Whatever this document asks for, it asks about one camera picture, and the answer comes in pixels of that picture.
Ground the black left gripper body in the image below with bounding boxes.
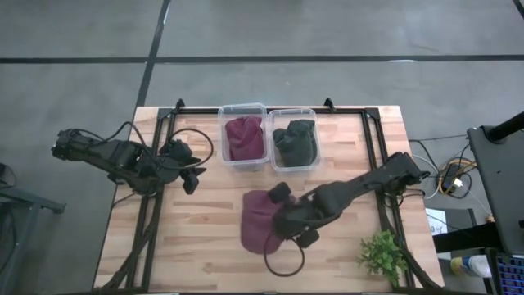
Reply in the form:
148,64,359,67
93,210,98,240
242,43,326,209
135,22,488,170
157,153,194,184

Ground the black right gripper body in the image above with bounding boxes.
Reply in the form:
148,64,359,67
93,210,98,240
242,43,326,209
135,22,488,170
273,200,325,241

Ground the clear plastic bin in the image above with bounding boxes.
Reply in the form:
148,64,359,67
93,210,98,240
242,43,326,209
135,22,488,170
217,102,271,171
266,107,322,173

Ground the green artificial plant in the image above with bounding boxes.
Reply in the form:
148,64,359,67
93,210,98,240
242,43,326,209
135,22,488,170
356,229,409,287

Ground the white paper sheet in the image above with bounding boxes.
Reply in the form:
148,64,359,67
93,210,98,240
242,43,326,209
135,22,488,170
425,207,450,238

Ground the black stand base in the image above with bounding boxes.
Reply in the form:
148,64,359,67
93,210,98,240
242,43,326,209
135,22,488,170
432,223,504,254

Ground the grey metal stand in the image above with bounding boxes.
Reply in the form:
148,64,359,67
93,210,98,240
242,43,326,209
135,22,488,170
0,163,67,295

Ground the black monitor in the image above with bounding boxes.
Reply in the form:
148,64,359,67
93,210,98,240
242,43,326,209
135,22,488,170
466,125,524,256

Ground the backlit keyboard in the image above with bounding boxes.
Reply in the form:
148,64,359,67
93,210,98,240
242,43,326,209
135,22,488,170
493,253,524,295

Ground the black pole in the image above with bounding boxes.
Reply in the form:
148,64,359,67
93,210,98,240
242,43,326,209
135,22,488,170
486,111,524,143

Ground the black aluminium frame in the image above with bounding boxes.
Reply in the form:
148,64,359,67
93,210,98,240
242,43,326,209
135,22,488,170
97,98,446,294

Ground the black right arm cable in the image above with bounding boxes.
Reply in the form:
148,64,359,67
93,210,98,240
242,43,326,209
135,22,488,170
263,229,307,279

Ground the yellow cable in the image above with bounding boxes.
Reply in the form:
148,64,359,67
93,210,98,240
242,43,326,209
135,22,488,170
436,161,479,197

